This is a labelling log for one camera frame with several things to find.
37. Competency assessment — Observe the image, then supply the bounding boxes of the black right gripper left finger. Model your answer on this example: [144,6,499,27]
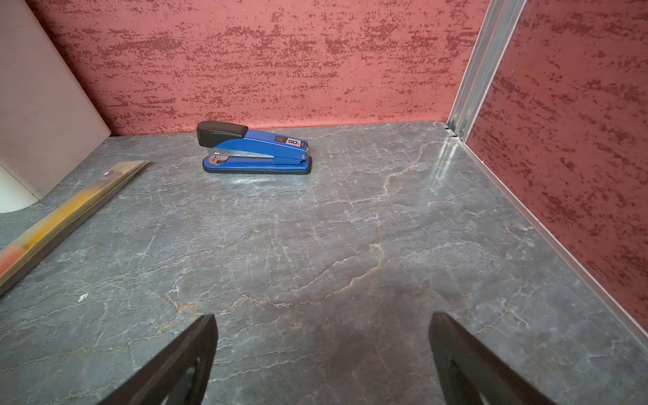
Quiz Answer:
[101,314,219,404]

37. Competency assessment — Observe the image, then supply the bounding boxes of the right aluminium corner post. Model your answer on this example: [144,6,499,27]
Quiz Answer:
[447,0,527,142]

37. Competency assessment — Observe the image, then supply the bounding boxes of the white three-drawer storage box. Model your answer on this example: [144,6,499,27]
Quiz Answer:
[1,1,111,213]

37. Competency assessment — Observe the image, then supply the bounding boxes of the blue black stapler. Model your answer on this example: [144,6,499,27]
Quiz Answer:
[197,121,312,175]

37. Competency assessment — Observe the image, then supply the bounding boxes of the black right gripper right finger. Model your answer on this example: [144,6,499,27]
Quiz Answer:
[429,312,553,404]

